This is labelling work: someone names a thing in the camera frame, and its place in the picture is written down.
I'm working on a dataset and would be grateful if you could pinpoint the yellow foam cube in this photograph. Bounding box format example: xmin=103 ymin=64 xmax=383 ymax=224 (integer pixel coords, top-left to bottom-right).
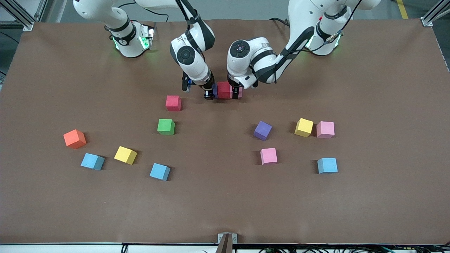
xmin=114 ymin=146 xmax=138 ymax=166
xmin=294 ymin=118 xmax=314 ymax=138

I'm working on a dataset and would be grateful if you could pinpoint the brown table mat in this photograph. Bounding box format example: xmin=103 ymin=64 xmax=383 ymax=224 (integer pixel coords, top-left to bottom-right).
xmin=0 ymin=18 xmax=450 ymax=245

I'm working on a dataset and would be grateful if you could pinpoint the green foam cube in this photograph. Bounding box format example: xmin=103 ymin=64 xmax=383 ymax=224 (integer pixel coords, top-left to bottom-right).
xmin=157 ymin=118 xmax=176 ymax=136

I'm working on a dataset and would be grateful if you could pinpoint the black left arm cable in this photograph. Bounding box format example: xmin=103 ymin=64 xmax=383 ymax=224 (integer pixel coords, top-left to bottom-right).
xmin=274 ymin=0 xmax=362 ymax=85

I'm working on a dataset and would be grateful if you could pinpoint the red foam cube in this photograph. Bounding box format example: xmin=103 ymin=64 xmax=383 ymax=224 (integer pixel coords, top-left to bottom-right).
xmin=217 ymin=82 xmax=233 ymax=99
xmin=166 ymin=95 xmax=182 ymax=112

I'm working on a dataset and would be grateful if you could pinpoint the blue foam cube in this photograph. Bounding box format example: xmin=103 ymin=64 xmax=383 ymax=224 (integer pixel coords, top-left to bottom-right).
xmin=149 ymin=163 xmax=171 ymax=182
xmin=317 ymin=157 xmax=339 ymax=174
xmin=81 ymin=153 xmax=105 ymax=171

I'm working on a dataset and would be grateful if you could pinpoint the orange foam cube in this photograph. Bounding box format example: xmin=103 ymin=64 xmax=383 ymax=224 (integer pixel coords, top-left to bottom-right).
xmin=63 ymin=129 xmax=87 ymax=150

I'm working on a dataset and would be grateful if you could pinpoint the brown pointed bar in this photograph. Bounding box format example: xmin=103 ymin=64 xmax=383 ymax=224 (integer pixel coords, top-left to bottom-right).
xmin=215 ymin=234 xmax=234 ymax=253

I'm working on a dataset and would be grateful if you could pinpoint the silver aluminium frame post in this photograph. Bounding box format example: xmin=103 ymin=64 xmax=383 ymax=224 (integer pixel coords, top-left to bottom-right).
xmin=421 ymin=0 xmax=450 ymax=27
xmin=6 ymin=0 xmax=48 ymax=31

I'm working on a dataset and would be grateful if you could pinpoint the grey metal bracket plate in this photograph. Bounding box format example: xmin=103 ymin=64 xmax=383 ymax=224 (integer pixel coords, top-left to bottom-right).
xmin=217 ymin=233 xmax=238 ymax=245

